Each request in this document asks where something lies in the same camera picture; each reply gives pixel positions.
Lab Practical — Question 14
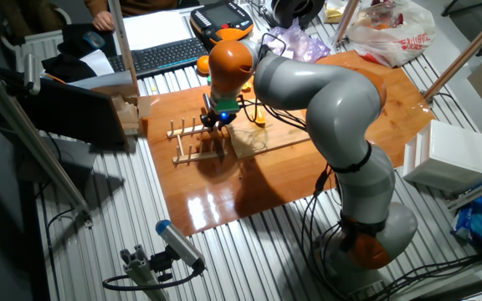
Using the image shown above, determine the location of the small white paper sheet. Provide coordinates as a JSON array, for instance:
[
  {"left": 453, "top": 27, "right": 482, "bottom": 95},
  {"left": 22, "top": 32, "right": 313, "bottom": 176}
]
[{"left": 79, "top": 48, "right": 115, "bottom": 77}]

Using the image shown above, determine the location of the black keyboard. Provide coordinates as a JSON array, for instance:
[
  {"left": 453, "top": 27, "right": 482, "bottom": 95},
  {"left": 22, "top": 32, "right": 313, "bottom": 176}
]
[{"left": 106, "top": 37, "right": 211, "bottom": 79}]

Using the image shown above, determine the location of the dark computer mouse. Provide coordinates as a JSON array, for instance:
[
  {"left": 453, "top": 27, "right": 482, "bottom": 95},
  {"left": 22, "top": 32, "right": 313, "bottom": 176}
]
[{"left": 82, "top": 30, "right": 106, "bottom": 50}]

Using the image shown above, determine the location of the brown cardboard box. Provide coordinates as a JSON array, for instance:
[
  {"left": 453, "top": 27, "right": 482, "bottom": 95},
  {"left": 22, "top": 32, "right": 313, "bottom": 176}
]
[{"left": 69, "top": 69, "right": 152, "bottom": 137}]

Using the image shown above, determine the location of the black spool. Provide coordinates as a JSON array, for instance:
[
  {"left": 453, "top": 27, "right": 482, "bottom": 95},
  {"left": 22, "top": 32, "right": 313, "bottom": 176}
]
[{"left": 270, "top": 0, "right": 326, "bottom": 29}]

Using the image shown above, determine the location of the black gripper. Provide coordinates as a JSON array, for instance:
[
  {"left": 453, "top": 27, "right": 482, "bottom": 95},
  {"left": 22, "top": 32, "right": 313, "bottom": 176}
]
[{"left": 200, "top": 109, "right": 225, "bottom": 135}]

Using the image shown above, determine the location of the black camera cable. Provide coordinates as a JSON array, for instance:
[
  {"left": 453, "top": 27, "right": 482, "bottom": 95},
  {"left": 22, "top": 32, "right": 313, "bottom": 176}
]
[{"left": 101, "top": 261, "right": 207, "bottom": 292}]

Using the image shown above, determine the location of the wooden peg dish rack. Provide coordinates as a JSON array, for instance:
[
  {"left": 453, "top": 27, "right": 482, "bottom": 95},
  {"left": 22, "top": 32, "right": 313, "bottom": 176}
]
[{"left": 166, "top": 116, "right": 229, "bottom": 165}]

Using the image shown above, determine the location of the bare hand of bystander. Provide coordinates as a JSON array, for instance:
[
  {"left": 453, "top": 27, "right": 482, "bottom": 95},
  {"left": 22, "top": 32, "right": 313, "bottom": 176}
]
[{"left": 92, "top": 10, "right": 115, "bottom": 33}]

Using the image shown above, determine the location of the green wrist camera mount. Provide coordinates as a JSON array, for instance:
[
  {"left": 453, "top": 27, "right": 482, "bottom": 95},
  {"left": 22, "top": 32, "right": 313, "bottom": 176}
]
[{"left": 213, "top": 98, "right": 241, "bottom": 114}]

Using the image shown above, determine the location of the black monitor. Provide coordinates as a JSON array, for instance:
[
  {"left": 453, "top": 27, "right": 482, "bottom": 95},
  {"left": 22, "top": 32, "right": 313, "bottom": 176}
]
[{"left": 0, "top": 66, "right": 130, "bottom": 152}]

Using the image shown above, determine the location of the large brown wooden board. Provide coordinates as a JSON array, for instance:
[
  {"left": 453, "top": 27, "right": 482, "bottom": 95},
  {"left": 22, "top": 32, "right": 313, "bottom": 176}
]
[{"left": 142, "top": 49, "right": 437, "bottom": 237}]

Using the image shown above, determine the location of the black orange teach pendant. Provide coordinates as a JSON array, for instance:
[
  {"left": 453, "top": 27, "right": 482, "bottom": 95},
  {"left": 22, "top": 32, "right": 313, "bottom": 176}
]
[{"left": 189, "top": 0, "right": 255, "bottom": 49}]

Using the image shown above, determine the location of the bamboo cutting board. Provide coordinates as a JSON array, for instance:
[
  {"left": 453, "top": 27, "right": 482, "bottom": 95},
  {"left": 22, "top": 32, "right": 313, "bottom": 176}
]
[{"left": 225, "top": 106, "right": 311, "bottom": 161}]

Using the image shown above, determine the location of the steel cleaver knife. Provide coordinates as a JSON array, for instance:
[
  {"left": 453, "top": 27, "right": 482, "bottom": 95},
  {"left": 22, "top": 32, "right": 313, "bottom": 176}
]
[{"left": 202, "top": 92, "right": 228, "bottom": 163}]

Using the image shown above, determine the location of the person torso brown sweater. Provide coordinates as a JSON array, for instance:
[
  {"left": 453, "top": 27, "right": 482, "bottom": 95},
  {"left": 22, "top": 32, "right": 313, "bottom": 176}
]
[{"left": 115, "top": 0, "right": 200, "bottom": 18}]

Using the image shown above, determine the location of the large white paper sheet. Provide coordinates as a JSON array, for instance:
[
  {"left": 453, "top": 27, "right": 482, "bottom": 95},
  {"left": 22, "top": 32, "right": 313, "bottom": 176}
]
[{"left": 117, "top": 10, "right": 194, "bottom": 51}]

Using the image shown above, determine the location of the silver camera blue end cap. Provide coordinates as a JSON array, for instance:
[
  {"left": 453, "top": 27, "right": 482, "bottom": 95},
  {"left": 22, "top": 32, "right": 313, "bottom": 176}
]
[{"left": 155, "top": 219, "right": 207, "bottom": 273}]

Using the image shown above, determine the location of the black cloth bag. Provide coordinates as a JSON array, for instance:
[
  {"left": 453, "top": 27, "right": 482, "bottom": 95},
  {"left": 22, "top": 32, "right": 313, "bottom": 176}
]
[{"left": 41, "top": 23, "right": 119, "bottom": 84}]

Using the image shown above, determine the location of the aluminium frame post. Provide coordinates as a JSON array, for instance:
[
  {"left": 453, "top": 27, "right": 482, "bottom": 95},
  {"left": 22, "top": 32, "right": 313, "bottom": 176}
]
[
  {"left": 0, "top": 58, "right": 94, "bottom": 229},
  {"left": 106, "top": 0, "right": 140, "bottom": 97},
  {"left": 447, "top": 171, "right": 482, "bottom": 212},
  {"left": 423, "top": 2, "right": 482, "bottom": 102},
  {"left": 333, "top": 0, "right": 360, "bottom": 45}
]

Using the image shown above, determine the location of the brown sleeved forearm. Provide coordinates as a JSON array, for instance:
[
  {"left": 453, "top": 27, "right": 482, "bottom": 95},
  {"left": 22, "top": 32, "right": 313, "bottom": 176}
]
[{"left": 84, "top": 0, "right": 110, "bottom": 16}]

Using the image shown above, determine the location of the white box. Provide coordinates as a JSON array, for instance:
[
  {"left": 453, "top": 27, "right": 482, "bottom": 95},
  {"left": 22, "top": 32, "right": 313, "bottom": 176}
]
[{"left": 403, "top": 120, "right": 482, "bottom": 194}]

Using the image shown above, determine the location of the aluminium camera mount profile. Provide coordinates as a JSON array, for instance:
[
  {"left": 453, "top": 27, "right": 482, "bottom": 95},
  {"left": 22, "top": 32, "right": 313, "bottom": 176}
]
[{"left": 119, "top": 244, "right": 171, "bottom": 301}]

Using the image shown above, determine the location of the white plastic bag red print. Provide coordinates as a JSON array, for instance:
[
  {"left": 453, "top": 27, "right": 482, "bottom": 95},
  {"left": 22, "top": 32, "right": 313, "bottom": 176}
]
[{"left": 345, "top": 0, "right": 438, "bottom": 68}]

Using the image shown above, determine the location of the yellow packet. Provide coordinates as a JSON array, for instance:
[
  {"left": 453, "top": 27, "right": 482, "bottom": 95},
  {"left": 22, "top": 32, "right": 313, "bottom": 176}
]
[{"left": 324, "top": 0, "right": 350, "bottom": 24}]

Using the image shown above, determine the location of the white slatted chair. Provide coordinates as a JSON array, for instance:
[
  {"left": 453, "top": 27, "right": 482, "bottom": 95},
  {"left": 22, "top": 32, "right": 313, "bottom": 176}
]
[{"left": 0, "top": 8, "right": 73, "bottom": 64}]

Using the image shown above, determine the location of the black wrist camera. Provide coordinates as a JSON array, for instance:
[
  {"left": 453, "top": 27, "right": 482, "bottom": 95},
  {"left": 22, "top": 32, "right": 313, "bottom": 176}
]
[{"left": 218, "top": 110, "right": 238, "bottom": 126}]

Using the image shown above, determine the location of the purple plastic bag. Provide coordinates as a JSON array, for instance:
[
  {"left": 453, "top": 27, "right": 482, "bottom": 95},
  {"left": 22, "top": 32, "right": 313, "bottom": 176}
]
[{"left": 265, "top": 18, "right": 332, "bottom": 64}]

